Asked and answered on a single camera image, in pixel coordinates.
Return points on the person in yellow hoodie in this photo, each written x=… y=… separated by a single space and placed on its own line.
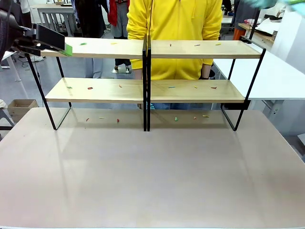
x=176 y=21

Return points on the wooden background workbench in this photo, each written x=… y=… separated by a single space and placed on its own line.
x=262 y=32

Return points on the person's right forearm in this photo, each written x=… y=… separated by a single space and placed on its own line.
x=138 y=74

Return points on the cardboard box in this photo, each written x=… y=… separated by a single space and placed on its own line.
x=21 y=112

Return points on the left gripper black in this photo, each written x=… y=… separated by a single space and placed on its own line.
x=9 y=26

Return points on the person in orange trousers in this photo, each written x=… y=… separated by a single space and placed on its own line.
x=239 y=33

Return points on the black stand pole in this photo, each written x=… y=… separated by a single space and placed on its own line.
x=254 y=23

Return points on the person's left forearm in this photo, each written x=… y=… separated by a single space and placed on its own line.
x=206 y=71

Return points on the person in red jacket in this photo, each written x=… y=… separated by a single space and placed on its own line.
x=116 y=14

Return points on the light wood black-frame shelf unit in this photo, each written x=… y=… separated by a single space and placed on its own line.
x=195 y=91
x=95 y=90

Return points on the white table with slanted leg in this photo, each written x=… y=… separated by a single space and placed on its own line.
x=14 y=69

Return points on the grey background table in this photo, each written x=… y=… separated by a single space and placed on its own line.
x=54 y=10

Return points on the person in grey sweater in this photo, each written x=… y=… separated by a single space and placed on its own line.
x=26 y=12

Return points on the white side table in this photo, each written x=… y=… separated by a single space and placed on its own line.
x=274 y=78

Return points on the person in black jacket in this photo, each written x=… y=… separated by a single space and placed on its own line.
x=90 y=16

